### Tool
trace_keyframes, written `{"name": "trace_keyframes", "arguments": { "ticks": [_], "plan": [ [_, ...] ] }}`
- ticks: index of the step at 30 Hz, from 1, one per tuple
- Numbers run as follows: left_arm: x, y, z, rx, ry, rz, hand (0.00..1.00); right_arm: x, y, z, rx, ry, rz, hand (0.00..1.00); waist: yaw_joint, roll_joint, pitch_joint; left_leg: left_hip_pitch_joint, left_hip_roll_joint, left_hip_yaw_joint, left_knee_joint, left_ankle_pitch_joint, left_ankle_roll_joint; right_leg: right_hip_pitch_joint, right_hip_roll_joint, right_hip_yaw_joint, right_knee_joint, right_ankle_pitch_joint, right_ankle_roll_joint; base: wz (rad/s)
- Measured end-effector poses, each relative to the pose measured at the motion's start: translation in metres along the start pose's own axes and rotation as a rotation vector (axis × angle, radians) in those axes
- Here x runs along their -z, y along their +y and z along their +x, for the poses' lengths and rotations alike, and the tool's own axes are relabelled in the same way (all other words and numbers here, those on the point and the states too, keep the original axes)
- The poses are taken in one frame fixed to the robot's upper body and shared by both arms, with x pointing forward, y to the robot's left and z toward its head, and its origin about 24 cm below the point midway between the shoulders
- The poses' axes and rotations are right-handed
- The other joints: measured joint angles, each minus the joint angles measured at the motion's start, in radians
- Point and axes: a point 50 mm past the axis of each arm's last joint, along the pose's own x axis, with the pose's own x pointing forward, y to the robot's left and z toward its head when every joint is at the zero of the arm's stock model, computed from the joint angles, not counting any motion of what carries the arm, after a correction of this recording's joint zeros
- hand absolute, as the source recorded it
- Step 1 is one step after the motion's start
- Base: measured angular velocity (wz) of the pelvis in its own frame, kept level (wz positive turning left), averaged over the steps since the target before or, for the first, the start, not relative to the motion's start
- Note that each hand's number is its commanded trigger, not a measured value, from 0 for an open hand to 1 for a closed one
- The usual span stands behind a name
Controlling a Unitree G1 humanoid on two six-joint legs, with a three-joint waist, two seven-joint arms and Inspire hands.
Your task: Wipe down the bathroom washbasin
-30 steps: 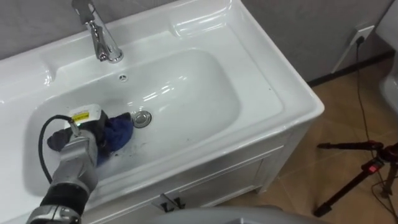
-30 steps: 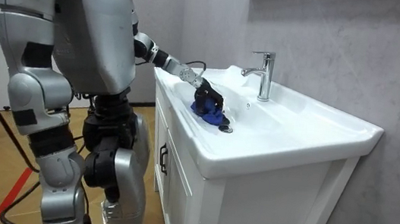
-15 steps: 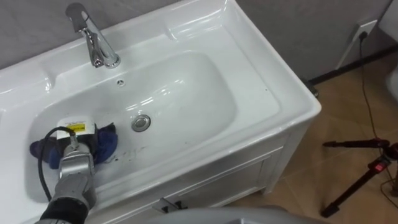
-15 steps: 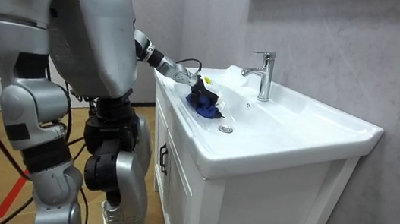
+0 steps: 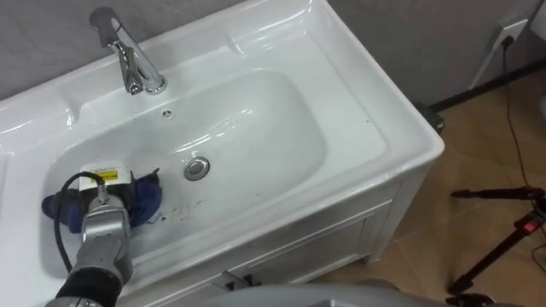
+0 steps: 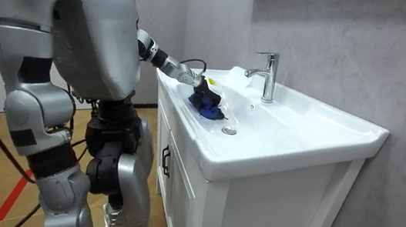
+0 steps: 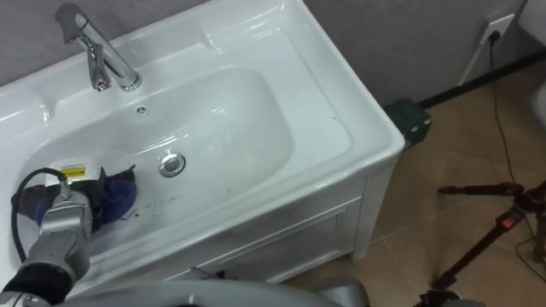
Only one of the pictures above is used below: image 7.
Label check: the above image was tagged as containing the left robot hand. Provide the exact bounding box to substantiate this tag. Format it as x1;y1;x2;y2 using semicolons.
45;157;137;230

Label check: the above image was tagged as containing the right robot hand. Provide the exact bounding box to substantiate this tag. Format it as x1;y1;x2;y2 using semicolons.
412;288;487;307

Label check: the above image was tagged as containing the dark blue cleaning cloth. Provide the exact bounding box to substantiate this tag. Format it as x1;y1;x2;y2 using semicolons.
11;168;138;227

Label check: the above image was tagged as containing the black and red tripod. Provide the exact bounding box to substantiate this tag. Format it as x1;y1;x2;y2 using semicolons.
430;178;546;291

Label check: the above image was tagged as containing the chrome drain plug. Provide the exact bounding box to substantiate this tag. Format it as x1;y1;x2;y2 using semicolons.
158;152;187;178

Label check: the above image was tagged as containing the chrome basin faucet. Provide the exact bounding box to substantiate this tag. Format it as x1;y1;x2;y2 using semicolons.
54;3;143;93

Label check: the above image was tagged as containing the white washbasin vanity cabinet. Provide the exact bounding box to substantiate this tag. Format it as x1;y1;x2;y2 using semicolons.
0;0;406;299

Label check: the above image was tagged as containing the robot body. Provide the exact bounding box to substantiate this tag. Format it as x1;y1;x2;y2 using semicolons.
55;279;342;307

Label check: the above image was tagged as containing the dark green box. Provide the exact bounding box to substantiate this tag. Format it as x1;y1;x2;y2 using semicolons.
383;96;433;148

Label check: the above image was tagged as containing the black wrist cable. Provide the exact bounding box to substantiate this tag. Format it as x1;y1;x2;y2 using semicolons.
10;167;72;264

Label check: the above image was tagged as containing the black power cable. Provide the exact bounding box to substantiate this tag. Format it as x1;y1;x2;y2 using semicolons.
487;30;546;285

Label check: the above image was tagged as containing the white cable conduit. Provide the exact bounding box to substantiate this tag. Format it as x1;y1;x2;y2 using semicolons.
456;41;487;87

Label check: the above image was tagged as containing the white wall socket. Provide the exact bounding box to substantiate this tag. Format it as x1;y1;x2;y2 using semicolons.
478;11;516;46

